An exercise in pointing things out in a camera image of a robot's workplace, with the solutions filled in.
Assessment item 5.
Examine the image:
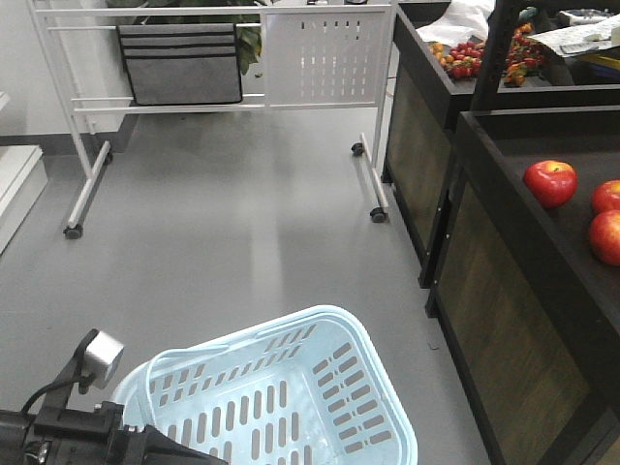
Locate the grey fabric organizer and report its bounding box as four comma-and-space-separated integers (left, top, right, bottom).
116, 23, 242, 106

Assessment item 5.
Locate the light blue plastic basket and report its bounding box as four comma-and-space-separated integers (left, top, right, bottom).
113, 305, 419, 464

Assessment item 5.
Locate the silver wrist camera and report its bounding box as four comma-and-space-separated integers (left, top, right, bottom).
80, 329, 125, 389

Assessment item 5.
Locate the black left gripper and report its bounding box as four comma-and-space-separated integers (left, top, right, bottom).
1, 402, 225, 464

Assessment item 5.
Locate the red apple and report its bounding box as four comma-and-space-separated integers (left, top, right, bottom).
588, 209, 620, 266
590, 179, 620, 215
522, 160, 577, 209

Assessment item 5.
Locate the white rolling whiteboard stand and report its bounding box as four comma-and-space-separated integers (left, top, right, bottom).
27, 1, 395, 239

